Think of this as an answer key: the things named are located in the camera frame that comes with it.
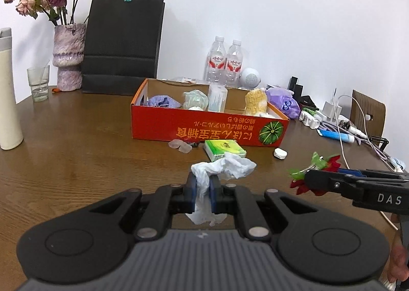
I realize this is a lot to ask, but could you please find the white round speaker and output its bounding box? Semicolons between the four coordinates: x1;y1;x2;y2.
240;68;261;89

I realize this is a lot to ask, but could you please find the clear plastic water bottle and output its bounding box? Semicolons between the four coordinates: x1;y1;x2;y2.
224;39;245;88
204;36;227;84

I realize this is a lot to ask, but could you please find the white charger plug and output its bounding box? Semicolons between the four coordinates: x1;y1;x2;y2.
323;88;342;119

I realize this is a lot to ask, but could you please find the purple cable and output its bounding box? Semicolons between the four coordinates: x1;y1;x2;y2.
320;120;397;164

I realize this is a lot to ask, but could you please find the green tissue packet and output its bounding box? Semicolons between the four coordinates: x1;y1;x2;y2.
203;139;247;162

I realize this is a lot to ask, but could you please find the purple burlap drawstring pouch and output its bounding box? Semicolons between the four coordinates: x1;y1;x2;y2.
142;95;183;109

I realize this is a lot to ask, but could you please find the white tissue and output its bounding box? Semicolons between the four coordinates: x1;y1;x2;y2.
185;152;258;227

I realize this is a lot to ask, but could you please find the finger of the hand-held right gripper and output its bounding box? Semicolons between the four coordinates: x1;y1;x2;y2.
338;169;409;180
303;169;357;196

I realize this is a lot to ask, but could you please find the person's right hand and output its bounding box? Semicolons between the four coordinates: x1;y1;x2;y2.
387;233;409;282

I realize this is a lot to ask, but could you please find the blue tube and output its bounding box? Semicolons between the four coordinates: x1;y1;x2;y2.
317;129;355;143

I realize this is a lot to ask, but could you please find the clear drinking glass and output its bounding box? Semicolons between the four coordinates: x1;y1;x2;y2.
27;65;51;102

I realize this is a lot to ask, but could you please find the white and yellow plush toy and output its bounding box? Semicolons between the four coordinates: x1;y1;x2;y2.
244;88;277;117

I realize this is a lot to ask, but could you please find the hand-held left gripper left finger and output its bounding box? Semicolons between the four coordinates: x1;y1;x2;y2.
89;172;199;241

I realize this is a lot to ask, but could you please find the purple plastic bag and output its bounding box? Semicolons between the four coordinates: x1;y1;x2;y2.
266;86;301;119

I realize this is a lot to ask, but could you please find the purple stone vase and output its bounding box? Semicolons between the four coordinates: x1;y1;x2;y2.
52;23;86;92

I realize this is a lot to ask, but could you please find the red cardboard box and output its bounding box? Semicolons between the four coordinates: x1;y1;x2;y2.
130;78;291;148

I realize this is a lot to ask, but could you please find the red artificial rose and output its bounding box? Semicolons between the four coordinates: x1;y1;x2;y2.
288;152;342;196

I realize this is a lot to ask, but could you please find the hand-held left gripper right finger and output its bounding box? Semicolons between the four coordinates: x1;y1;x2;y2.
209;176;320;241

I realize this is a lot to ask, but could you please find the glass stirring rod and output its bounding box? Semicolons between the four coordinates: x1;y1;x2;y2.
37;61;50;87

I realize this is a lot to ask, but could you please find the white cable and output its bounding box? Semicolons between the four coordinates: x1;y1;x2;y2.
335;95;409;231

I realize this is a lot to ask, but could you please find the black paper bag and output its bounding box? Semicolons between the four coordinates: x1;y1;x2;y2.
80;0;166;96

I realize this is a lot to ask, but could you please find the cream thermos bottle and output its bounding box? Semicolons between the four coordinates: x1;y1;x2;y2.
0;27;24;151

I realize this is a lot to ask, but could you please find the brown chair back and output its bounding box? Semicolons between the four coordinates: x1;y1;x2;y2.
350;89;389;151

